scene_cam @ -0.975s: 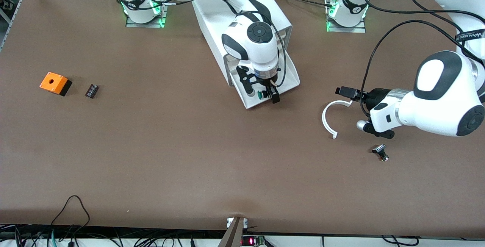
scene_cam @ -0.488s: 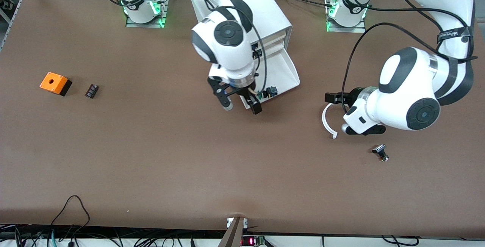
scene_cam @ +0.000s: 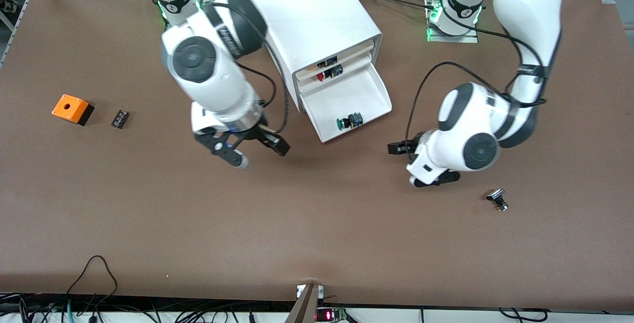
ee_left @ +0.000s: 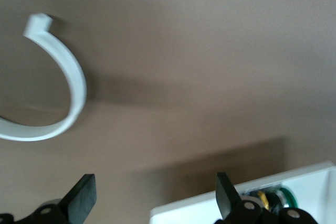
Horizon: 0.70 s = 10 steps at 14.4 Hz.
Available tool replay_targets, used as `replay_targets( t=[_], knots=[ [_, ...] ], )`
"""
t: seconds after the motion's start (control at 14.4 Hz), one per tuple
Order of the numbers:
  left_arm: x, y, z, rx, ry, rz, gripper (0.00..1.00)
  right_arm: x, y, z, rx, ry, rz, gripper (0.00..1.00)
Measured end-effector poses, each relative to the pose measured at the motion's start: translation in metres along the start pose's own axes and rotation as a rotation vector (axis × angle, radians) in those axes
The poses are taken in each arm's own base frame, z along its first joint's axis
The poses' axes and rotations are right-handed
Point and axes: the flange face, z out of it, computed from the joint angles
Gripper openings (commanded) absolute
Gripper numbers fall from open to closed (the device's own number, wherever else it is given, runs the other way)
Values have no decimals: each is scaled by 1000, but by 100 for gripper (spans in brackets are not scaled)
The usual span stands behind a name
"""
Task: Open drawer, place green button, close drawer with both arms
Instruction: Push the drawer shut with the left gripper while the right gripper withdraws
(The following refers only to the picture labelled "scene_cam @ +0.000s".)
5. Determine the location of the green push button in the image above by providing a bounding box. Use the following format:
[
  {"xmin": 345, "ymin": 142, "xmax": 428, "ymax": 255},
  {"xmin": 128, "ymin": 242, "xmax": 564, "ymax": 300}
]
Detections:
[{"xmin": 336, "ymin": 112, "xmax": 364, "ymax": 131}]

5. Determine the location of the orange button box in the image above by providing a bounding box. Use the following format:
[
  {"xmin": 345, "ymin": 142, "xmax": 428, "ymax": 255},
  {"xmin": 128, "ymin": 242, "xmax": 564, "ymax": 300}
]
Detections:
[{"xmin": 52, "ymin": 94, "xmax": 95, "ymax": 126}]

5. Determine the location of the black device with red display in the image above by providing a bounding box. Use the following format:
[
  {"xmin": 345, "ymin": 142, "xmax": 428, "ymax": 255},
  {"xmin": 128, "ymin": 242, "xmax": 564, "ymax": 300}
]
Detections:
[{"xmin": 316, "ymin": 307, "xmax": 348, "ymax": 323}]

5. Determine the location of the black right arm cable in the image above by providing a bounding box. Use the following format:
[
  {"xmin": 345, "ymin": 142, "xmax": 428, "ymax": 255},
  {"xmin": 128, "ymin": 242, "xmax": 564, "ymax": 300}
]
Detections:
[{"xmin": 97, "ymin": 0, "xmax": 290, "ymax": 135}]

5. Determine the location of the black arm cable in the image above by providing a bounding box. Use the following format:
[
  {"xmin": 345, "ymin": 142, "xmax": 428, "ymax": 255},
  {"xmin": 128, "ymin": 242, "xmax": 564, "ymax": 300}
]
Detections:
[
  {"xmin": 97, "ymin": 0, "xmax": 290, "ymax": 135},
  {"xmin": 406, "ymin": 0, "xmax": 550, "ymax": 148}
]

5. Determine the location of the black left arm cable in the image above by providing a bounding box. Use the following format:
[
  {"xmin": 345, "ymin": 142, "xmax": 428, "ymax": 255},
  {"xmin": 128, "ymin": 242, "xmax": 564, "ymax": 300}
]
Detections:
[{"xmin": 406, "ymin": 0, "xmax": 550, "ymax": 148}]

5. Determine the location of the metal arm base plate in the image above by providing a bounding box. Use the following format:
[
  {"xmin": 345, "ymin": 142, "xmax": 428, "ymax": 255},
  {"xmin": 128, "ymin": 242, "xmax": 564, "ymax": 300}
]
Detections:
[{"xmin": 426, "ymin": 0, "xmax": 480, "ymax": 44}]

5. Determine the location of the grey camera mount beam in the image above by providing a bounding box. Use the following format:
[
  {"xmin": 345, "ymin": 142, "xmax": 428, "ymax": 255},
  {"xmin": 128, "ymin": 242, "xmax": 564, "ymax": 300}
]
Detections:
[{"xmin": 285, "ymin": 283, "xmax": 321, "ymax": 323}]

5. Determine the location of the black looped cable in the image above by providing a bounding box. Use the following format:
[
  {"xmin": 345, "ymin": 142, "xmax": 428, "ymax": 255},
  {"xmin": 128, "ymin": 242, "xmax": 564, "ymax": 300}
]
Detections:
[{"xmin": 64, "ymin": 255, "xmax": 119, "ymax": 310}]

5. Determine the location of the black cable bundle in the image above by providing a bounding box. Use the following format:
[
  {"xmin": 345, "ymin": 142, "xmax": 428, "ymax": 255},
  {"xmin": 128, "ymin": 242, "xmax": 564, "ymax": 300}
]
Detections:
[{"xmin": 0, "ymin": 291, "xmax": 298, "ymax": 323}]

